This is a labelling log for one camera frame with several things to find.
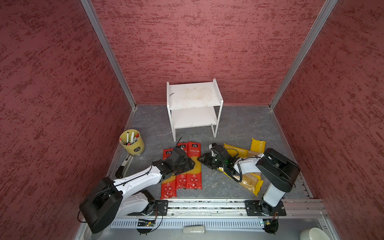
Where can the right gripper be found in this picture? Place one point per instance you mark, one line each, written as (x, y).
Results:
(207, 158)

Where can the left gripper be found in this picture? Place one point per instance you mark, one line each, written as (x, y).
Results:
(188, 162)

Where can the red spaghetti bag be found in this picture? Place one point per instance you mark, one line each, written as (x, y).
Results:
(169, 189)
(194, 176)
(181, 180)

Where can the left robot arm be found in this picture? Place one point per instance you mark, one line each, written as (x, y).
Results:
(117, 198)

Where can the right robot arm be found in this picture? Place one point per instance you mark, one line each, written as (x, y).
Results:
(279, 170)

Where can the yellow pasta bag rear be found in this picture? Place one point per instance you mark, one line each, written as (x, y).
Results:
(239, 152)

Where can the yellow pasta bag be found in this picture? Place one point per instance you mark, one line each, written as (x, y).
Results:
(239, 152)
(251, 181)

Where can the yellow pasta bag front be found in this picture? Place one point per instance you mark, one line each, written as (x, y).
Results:
(251, 181)

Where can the yellow pasta bag underneath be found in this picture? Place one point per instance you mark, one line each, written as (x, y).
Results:
(257, 148)

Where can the white two-tier shelf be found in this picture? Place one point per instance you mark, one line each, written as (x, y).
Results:
(194, 105)

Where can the yellow pen holder cup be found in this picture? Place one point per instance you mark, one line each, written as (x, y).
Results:
(132, 141)

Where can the grey stapler tool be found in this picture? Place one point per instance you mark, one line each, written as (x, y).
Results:
(122, 171)

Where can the white bowl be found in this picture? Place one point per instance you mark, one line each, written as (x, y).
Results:
(314, 234)

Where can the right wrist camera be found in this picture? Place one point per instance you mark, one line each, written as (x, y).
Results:
(212, 146)

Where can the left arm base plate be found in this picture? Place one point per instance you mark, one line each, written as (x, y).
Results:
(156, 208)

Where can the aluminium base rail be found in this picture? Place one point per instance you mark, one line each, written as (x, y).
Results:
(219, 214)

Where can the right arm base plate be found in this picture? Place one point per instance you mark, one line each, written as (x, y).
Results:
(259, 208)

